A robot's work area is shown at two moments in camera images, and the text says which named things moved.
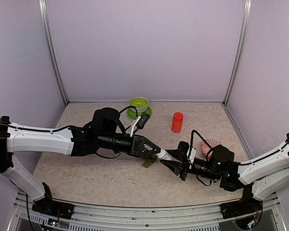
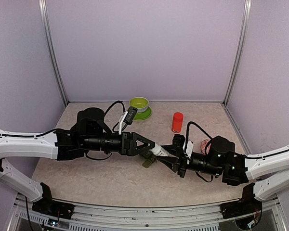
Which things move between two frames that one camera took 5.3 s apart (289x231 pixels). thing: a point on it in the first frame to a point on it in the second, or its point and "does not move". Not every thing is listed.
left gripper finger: x=146 y=154 to x=138 y=151
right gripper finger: x=175 y=166 does not move
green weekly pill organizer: x=147 y=162 does not move
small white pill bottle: x=164 y=155 does not move
